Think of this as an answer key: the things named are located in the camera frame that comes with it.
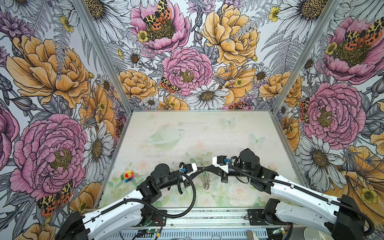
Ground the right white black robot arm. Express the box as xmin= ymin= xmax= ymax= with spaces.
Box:
xmin=205 ymin=149 xmax=375 ymax=240

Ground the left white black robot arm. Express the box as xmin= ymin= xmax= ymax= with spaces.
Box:
xmin=55 ymin=164 xmax=204 ymax=240

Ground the colourful flower toy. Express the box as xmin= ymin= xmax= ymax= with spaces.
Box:
xmin=121 ymin=170 xmax=135 ymax=183

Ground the white paper cup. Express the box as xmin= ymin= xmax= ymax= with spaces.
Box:
xmin=304 ymin=228 xmax=327 ymax=240

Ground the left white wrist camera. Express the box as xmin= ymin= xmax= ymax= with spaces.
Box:
xmin=180 ymin=163 xmax=198 ymax=176

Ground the aluminium mounting rail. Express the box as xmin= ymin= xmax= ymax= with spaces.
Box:
xmin=86 ymin=206 xmax=334 ymax=230

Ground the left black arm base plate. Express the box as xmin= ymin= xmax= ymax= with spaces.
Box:
xmin=140 ymin=208 xmax=167 ymax=227

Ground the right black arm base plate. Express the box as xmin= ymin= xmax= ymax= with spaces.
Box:
xmin=244 ymin=208 xmax=288 ymax=226

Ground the slotted grey cable duct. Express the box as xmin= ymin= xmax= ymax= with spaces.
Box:
xmin=106 ymin=228 xmax=269 ymax=240

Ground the small circuit board with wires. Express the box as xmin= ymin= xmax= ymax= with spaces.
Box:
xmin=133 ymin=228 xmax=162 ymax=240

